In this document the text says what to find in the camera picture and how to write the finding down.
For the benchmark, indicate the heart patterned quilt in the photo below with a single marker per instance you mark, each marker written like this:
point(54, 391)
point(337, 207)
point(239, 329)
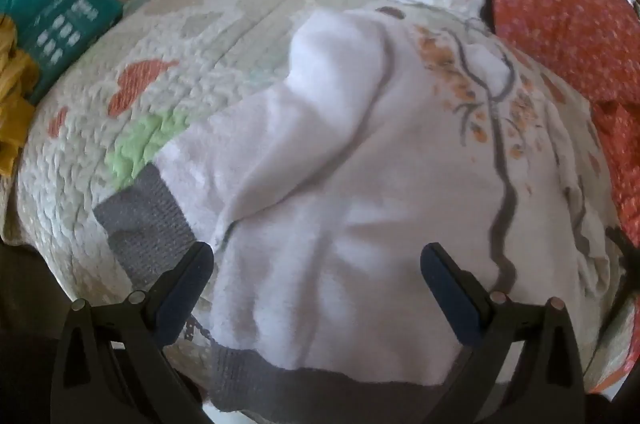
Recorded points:
point(200, 53)

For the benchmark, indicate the red dotted cloth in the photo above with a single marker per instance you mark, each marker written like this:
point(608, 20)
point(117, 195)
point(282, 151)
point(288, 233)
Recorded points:
point(560, 13)

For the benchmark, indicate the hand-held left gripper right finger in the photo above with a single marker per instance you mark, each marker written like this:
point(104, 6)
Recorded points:
point(451, 300)

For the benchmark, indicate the green plastic package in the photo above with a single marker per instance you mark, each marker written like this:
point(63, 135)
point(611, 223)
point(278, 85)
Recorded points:
point(65, 18)

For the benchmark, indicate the white sweater with tree print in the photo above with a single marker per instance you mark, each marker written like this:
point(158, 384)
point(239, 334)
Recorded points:
point(350, 204)

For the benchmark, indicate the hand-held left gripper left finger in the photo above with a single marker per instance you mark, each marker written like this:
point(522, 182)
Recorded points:
point(179, 300)

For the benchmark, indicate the yellow striped garment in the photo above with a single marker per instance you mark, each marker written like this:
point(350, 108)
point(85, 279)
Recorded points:
point(12, 103)

